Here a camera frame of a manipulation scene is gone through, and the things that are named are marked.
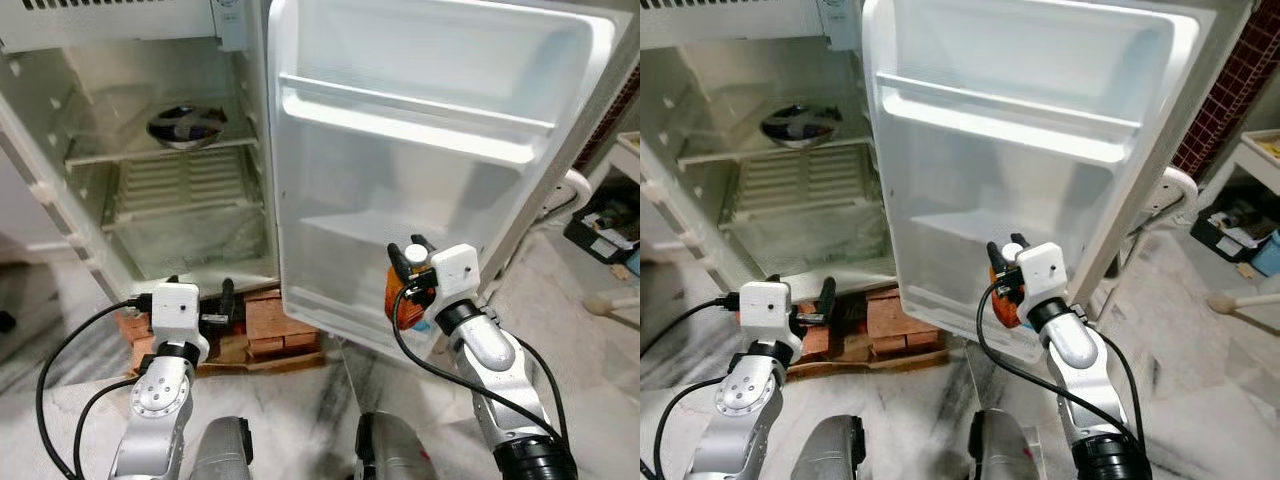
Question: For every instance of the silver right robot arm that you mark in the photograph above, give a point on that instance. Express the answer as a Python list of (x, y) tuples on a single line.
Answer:
[(1075, 350), (495, 355)]

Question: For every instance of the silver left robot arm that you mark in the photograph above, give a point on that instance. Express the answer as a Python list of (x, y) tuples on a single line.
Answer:
[(745, 400), (160, 400)]

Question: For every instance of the white fridge door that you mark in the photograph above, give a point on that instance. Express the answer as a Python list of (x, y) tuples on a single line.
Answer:
[(1020, 180), (430, 190)]

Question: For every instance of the brick and wood fridge stand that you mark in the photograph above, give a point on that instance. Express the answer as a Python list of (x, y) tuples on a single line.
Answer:
[(275, 325), (900, 320)]

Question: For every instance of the white fridge shelf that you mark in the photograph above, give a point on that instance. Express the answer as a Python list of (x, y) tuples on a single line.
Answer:
[(730, 153), (120, 153)]

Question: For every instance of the clear crisper drawer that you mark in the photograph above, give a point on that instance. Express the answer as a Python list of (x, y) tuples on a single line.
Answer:
[(190, 245), (805, 242)]

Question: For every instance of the grey left robot leg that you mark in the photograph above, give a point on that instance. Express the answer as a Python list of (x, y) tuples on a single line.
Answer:
[(838, 450), (222, 450)]

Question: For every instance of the grey robot leg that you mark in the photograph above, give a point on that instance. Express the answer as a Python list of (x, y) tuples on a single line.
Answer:
[(222, 450), (1005, 450), (838, 450), (395, 450)]

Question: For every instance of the steel bowl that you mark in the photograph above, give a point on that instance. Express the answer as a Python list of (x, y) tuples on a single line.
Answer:
[(800, 125), (187, 125)]

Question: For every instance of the grey right robot leg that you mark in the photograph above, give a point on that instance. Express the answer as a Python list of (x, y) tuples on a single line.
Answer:
[(395, 450), (1005, 450)]

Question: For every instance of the black crate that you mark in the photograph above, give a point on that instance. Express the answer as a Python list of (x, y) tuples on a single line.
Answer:
[(605, 235), (1235, 228)]

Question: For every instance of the white table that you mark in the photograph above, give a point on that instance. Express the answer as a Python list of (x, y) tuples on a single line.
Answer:
[(1250, 165), (630, 150)]

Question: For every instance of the blue box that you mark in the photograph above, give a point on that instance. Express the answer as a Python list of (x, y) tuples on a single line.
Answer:
[(1266, 255)]

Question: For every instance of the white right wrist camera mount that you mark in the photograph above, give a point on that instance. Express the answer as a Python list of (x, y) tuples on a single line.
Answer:
[(457, 275), (1043, 272)]

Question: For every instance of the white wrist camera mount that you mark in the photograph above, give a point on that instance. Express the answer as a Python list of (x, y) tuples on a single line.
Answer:
[(1043, 272), (178, 315), (457, 275), (766, 315)]

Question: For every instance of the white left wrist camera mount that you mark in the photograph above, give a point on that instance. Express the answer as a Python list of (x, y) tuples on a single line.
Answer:
[(766, 315), (178, 315)]

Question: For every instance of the white door shelf rail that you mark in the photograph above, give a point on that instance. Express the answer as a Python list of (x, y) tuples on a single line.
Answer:
[(420, 125), (1010, 120)]

